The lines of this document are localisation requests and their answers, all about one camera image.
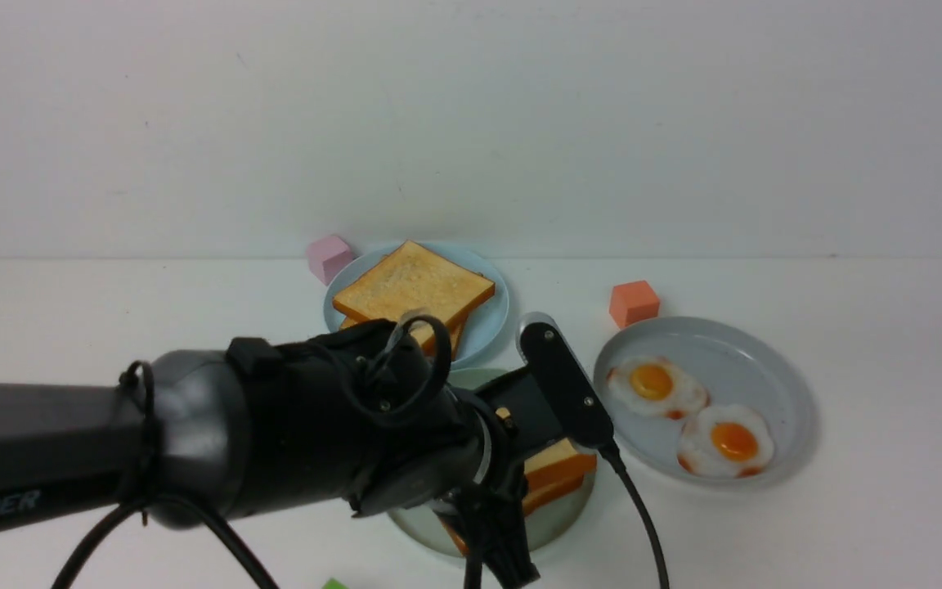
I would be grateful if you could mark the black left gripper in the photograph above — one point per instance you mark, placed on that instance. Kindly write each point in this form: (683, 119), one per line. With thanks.
(362, 416)

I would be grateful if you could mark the toast slice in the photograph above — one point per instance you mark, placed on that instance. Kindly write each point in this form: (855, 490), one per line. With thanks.
(423, 334)
(560, 480)
(411, 281)

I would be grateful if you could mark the fried egg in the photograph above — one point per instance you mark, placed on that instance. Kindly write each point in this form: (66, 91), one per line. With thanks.
(654, 387)
(725, 442)

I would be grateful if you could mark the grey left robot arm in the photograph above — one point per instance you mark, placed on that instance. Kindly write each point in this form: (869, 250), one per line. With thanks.
(205, 437)

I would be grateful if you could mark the mint green centre plate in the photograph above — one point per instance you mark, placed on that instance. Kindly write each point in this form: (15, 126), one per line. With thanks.
(423, 527)

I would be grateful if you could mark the green block at edge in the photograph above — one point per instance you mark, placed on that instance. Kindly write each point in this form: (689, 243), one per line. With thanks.
(334, 583)

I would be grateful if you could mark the light blue bread plate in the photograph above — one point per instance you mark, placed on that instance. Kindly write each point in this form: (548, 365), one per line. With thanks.
(483, 327)

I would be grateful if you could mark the grey egg plate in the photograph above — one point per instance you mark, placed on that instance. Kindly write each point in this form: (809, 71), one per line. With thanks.
(737, 369)

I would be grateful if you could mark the orange cube block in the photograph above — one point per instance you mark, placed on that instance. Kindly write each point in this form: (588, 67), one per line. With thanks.
(633, 302)

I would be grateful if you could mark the pink cube block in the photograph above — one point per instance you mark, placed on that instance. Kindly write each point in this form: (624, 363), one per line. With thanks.
(328, 256)

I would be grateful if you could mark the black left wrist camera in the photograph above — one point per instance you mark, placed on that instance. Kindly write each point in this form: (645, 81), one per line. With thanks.
(564, 385)

